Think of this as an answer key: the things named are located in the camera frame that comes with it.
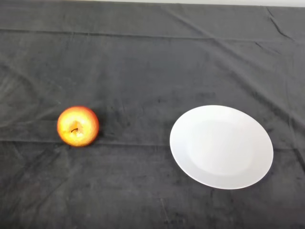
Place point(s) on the white round plate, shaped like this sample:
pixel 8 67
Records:
pixel 221 148

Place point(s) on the black table cloth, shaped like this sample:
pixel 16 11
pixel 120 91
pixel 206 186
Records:
pixel 143 71

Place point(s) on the red yellow apple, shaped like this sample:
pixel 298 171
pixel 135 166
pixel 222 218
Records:
pixel 83 120

